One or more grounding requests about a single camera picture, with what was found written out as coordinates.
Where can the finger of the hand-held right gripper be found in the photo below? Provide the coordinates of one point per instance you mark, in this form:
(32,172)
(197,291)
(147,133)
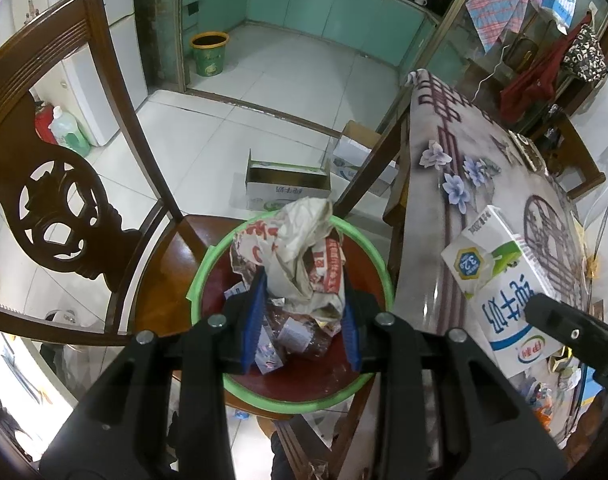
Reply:
(564,325)

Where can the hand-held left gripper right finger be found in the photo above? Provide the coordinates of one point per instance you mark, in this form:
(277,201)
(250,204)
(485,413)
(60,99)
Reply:
(351,340)

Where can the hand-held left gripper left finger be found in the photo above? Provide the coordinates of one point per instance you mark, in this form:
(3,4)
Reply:
(251,330)

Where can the white milk carton box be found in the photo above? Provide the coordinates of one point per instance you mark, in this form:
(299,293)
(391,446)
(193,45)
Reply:
(504,300)

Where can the red basin with green rim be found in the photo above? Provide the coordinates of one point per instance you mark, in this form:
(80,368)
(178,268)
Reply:
(304,385)

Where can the white paper wrapper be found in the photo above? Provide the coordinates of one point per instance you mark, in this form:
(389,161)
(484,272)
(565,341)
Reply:
(294,250)

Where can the small white packet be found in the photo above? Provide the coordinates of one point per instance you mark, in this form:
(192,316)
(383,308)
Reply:
(266,360)

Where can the carved wooden chair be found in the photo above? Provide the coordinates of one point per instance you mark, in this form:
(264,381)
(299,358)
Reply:
(173,260)

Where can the open white cardboard box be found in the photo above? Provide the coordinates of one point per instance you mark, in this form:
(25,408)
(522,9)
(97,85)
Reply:
(351,152)
(284,192)

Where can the plain wooden chair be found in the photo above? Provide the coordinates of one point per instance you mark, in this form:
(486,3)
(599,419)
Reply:
(579,165)

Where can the white plastic bag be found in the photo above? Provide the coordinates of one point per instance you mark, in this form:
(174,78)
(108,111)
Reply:
(13,360)

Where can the red garment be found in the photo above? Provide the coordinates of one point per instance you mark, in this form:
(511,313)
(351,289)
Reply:
(534,80)

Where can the dark patterned bag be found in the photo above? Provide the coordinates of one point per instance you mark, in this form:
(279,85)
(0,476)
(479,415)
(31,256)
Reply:
(586,57)

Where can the green detergent bottle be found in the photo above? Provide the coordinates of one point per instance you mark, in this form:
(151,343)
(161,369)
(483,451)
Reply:
(68,132)

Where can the green waste bin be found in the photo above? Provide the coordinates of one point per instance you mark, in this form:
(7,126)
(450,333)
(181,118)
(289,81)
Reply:
(208,60)

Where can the red bottle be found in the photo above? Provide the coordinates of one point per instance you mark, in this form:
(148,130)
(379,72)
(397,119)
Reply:
(43,127)

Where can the white refrigerator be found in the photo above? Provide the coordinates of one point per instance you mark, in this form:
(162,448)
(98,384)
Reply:
(113,60)

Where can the plaid towel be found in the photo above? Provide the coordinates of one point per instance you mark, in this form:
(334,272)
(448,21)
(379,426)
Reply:
(499,5)

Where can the teal kitchen cabinets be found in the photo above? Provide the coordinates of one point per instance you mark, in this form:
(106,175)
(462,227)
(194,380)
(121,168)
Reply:
(309,0)

